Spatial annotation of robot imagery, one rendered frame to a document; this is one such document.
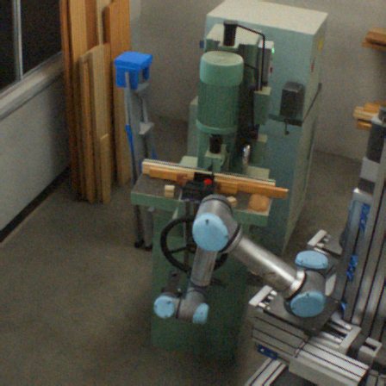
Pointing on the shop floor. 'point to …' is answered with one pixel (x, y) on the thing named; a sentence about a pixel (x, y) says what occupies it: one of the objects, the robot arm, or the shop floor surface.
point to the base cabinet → (229, 310)
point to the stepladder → (138, 129)
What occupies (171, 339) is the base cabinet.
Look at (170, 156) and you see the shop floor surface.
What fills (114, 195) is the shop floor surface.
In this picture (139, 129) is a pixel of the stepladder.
